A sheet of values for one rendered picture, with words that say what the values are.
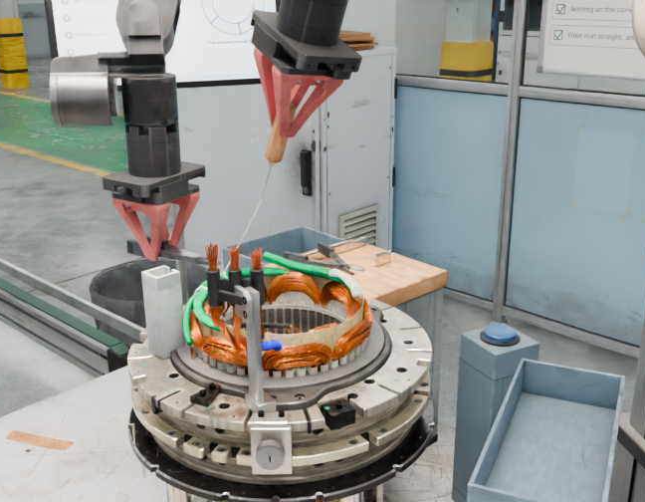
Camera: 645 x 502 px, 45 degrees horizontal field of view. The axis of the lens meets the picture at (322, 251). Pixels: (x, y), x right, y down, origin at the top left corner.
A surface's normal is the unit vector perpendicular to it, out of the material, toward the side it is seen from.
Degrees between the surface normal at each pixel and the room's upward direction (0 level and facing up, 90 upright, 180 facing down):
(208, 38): 83
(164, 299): 90
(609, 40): 90
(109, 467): 0
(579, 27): 90
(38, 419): 0
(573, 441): 0
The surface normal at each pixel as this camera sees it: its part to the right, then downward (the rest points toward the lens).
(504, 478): -0.01, -0.95
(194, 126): -0.69, 0.25
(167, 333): 0.71, 0.22
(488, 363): -0.89, 0.15
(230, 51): 0.33, 0.19
